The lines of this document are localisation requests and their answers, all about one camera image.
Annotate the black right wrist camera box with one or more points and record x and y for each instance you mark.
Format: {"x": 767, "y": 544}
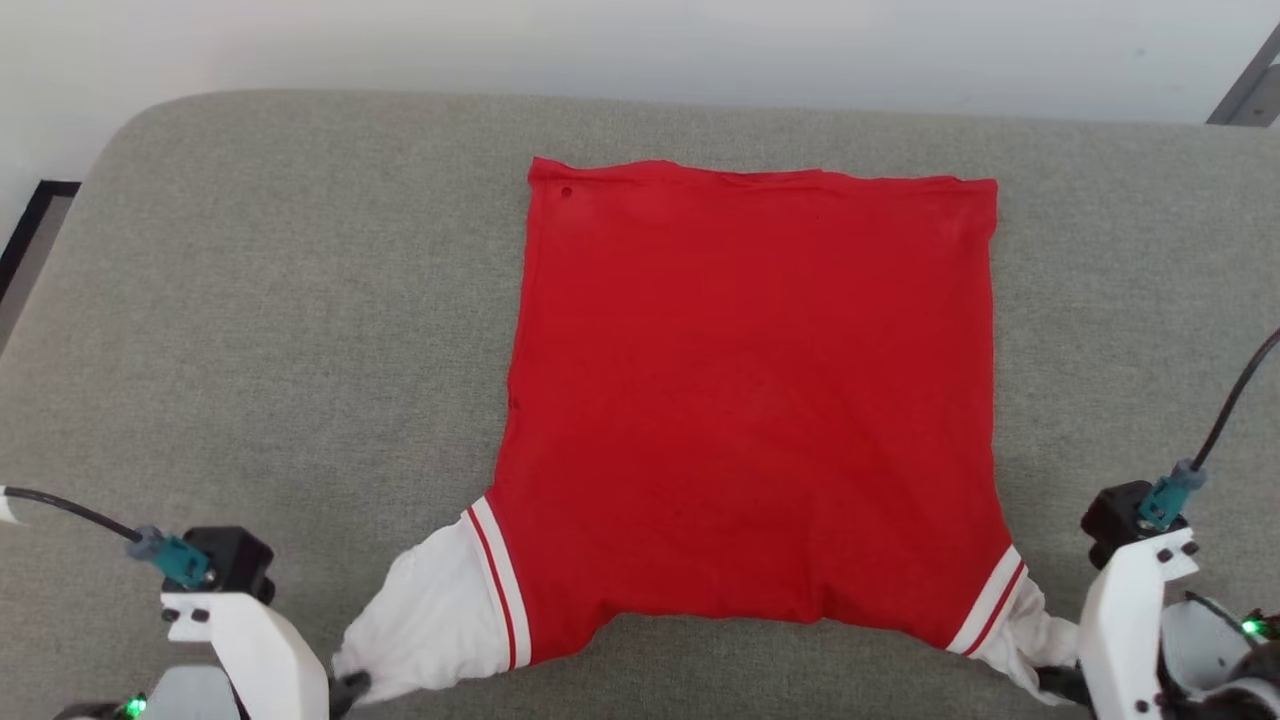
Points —
{"x": 1115, "y": 520}

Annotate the black edged floor panel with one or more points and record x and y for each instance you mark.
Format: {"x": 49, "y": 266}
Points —
{"x": 25, "y": 250}

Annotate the grey wall trim bar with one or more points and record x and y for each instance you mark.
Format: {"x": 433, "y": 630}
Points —
{"x": 1250, "y": 95}

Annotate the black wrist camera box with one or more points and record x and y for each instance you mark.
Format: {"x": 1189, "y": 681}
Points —
{"x": 1115, "y": 520}
{"x": 235, "y": 562}

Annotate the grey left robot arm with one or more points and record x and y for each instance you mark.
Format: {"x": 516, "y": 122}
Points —
{"x": 190, "y": 700}

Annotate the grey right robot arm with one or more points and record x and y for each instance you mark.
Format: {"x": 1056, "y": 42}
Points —
{"x": 1215, "y": 650}

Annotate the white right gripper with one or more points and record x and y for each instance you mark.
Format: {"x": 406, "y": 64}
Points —
{"x": 1125, "y": 620}

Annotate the red and white garment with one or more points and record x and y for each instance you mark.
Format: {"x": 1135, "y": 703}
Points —
{"x": 750, "y": 400}

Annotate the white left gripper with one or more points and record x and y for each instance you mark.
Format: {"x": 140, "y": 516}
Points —
{"x": 260, "y": 650}

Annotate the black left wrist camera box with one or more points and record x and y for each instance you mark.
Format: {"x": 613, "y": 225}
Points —
{"x": 235, "y": 562}

